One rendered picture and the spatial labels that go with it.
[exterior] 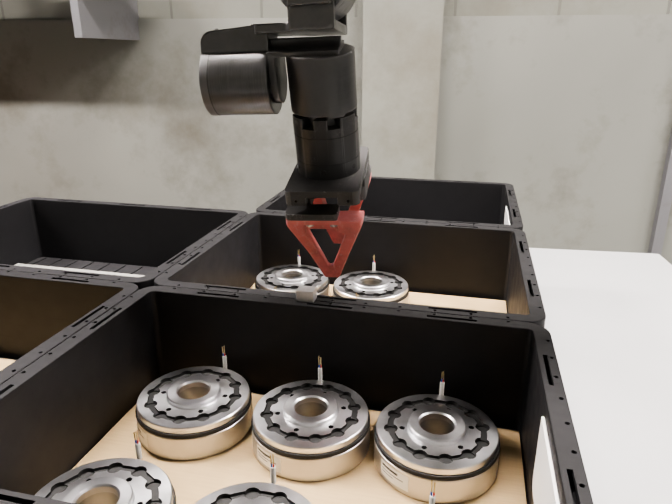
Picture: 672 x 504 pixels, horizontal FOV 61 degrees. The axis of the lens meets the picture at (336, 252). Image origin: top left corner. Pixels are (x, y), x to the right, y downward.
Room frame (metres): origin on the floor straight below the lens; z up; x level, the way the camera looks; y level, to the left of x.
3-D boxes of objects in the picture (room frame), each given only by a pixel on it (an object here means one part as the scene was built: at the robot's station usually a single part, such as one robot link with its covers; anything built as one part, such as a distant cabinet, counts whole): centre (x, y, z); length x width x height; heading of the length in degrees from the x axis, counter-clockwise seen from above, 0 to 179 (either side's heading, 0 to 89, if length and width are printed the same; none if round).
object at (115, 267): (0.74, 0.36, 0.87); 0.40 x 0.30 x 0.11; 77
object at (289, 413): (0.42, 0.02, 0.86); 0.05 x 0.05 x 0.01
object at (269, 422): (0.42, 0.02, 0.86); 0.10 x 0.10 x 0.01
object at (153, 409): (0.45, 0.13, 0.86); 0.10 x 0.10 x 0.01
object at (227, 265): (0.65, -0.03, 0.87); 0.40 x 0.30 x 0.11; 77
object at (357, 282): (0.71, -0.05, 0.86); 0.05 x 0.05 x 0.01
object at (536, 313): (0.65, -0.03, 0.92); 0.40 x 0.30 x 0.02; 77
